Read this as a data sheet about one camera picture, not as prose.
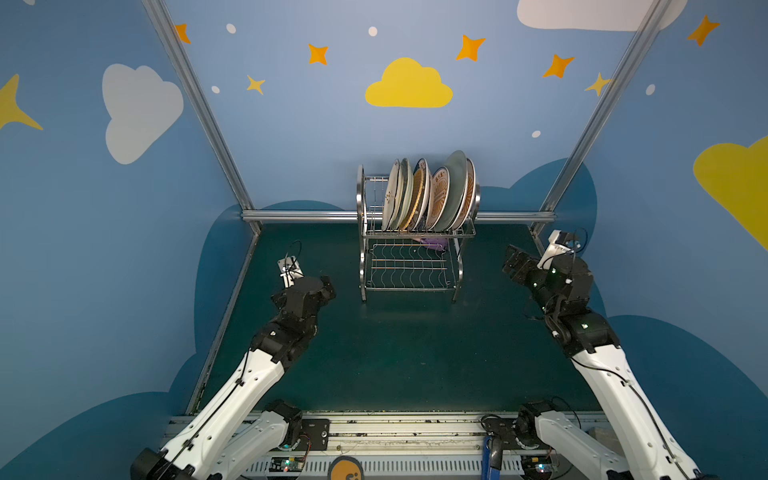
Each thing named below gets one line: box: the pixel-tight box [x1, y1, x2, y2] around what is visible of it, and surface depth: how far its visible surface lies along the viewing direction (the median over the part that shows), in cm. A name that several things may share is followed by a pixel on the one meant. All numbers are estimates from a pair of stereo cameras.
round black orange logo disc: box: [328, 455, 364, 480], surface depth 72 cm
